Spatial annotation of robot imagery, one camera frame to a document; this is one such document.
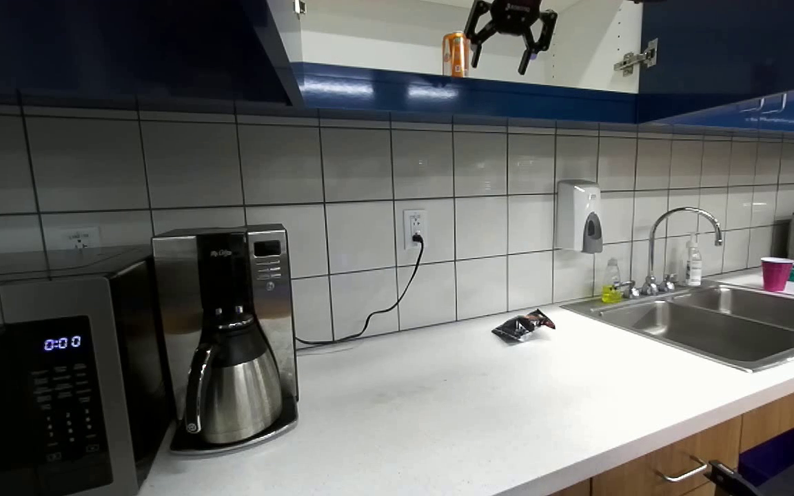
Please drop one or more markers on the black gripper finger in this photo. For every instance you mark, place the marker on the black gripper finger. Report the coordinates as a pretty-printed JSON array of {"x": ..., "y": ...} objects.
[
  {"x": 482, "y": 27},
  {"x": 541, "y": 32}
]

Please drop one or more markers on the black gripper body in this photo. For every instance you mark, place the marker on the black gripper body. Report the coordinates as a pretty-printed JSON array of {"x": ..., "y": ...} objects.
[{"x": 514, "y": 13}]

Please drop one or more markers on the orange soda can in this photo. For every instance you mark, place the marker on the orange soda can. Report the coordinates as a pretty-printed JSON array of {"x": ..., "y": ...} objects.
[{"x": 457, "y": 57}]

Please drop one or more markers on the metal cabinet hinge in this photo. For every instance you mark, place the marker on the metal cabinet hinge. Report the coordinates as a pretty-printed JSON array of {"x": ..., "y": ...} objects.
[{"x": 638, "y": 60}]

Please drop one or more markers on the blue cabinet door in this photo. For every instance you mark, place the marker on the blue cabinet door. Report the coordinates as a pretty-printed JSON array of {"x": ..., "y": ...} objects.
[{"x": 745, "y": 43}]

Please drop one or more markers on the blue upper cabinet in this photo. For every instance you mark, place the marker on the blue upper cabinet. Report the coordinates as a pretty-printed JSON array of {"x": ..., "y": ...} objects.
[{"x": 139, "y": 45}]

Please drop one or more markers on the wooden lower cabinet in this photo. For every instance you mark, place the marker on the wooden lower cabinet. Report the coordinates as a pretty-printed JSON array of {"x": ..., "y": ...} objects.
[{"x": 784, "y": 415}]

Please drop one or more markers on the chrome sink faucet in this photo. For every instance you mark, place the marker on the chrome sink faucet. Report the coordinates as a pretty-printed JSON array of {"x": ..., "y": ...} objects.
[{"x": 660, "y": 231}]

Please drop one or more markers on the small white bottle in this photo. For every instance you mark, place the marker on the small white bottle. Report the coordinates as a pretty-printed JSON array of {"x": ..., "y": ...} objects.
[{"x": 697, "y": 268}]

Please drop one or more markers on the dark crumpled chip bag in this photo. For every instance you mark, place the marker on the dark crumpled chip bag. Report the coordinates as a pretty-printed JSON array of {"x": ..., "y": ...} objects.
[{"x": 523, "y": 326}]

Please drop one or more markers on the pink plastic cup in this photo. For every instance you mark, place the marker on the pink plastic cup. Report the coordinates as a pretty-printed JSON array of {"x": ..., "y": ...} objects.
[{"x": 776, "y": 273}]

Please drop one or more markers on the black steel coffee maker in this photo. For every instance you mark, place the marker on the black steel coffee maker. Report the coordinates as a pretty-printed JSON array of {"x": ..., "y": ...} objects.
[{"x": 270, "y": 293}]

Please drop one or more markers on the stainless steel sink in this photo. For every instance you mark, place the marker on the stainless steel sink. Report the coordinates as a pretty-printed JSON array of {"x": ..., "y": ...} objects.
[{"x": 719, "y": 335}]

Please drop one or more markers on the stainless steel coffee carafe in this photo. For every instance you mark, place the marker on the stainless steel coffee carafe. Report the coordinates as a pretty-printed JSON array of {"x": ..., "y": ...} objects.
[{"x": 237, "y": 396}]

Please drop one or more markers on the blue plastic bin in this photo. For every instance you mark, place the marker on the blue plastic bin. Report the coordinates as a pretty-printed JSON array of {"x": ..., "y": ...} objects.
[{"x": 784, "y": 451}]

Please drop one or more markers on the black steel microwave oven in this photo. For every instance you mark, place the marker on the black steel microwave oven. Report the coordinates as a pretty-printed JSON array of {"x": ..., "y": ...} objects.
[{"x": 39, "y": 386}]

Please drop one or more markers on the white wall soap dispenser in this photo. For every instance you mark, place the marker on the white wall soap dispenser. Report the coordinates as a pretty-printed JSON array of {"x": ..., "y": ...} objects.
[{"x": 578, "y": 216}]

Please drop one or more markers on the white wall outlet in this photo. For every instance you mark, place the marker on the white wall outlet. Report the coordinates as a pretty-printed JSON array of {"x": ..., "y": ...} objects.
[
  {"x": 414, "y": 224},
  {"x": 81, "y": 240}
]

